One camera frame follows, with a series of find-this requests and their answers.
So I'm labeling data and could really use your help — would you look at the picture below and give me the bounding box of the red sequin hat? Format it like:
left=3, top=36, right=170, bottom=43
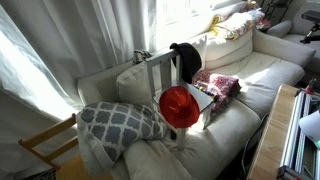
left=158, top=85, right=201, bottom=129

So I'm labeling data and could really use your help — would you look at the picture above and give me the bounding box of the red white patterned cloth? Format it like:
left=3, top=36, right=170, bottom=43
left=192, top=70, right=242, bottom=118

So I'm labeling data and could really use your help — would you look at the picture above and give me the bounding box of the white fabric sofa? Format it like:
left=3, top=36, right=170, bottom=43
left=77, top=28, right=317, bottom=180

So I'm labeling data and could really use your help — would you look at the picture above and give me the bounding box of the small white wooden chair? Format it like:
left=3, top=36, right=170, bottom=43
left=144, top=48, right=215, bottom=151

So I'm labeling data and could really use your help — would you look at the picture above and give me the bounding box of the white sofa cushion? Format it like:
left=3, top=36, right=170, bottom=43
left=115, top=61, right=158, bottom=108

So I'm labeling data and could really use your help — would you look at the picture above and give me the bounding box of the light wooden chair frame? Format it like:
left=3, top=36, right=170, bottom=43
left=18, top=113, right=114, bottom=180

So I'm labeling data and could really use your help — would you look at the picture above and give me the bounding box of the aluminium rail frame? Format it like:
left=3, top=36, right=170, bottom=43
left=276, top=89, right=320, bottom=180

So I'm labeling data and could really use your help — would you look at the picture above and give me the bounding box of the red clamp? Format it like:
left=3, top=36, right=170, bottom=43
left=294, top=78, right=319, bottom=98

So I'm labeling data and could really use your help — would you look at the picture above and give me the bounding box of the black camera on stand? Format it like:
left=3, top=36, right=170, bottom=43
left=299, top=9, right=320, bottom=45

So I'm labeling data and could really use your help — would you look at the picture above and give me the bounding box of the yellow floral blanket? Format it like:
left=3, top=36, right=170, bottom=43
left=209, top=8, right=267, bottom=41

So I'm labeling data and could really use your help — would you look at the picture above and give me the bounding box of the black metal rack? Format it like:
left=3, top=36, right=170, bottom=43
left=258, top=0, right=294, bottom=24

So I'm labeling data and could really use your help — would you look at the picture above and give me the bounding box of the wooden table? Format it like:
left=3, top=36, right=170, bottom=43
left=246, top=83, right=320, bottom=180

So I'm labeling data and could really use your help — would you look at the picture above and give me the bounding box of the grey white patterned pillow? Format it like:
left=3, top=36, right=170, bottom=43
left=75, top=101, right=169, bottom=177

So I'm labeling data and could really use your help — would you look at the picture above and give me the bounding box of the black fedora hat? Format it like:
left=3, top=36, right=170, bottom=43
left=169, top=42, right=203, bottom=85

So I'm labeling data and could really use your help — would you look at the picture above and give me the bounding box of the dark wire basket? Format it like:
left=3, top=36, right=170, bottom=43
left=19, top=167, right=58, bottom=180

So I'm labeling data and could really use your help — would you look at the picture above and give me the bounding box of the grey cloth on sofa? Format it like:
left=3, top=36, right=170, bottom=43
left=132, top=49, right=154, bottom=65

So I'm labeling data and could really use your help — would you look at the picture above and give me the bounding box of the white curtain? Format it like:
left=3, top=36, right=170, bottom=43
left=0, top=0, right=248, bottom=174

